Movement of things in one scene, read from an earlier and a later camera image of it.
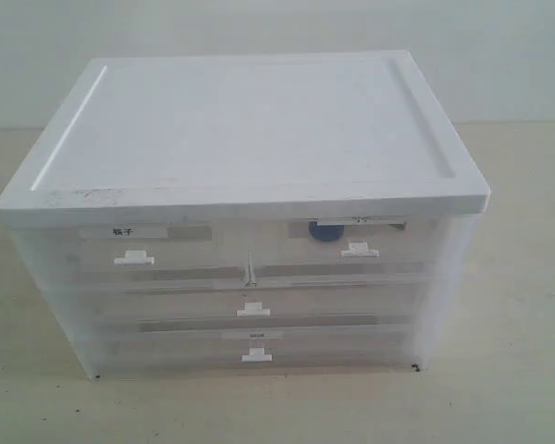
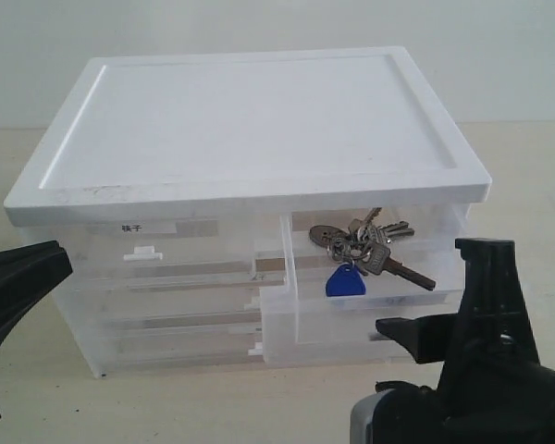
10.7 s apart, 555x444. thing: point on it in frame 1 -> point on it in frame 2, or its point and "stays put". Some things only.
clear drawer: [153, 255] stays put
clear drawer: [288, 250] -> [302, 326]
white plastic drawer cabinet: [251, 214] stays put
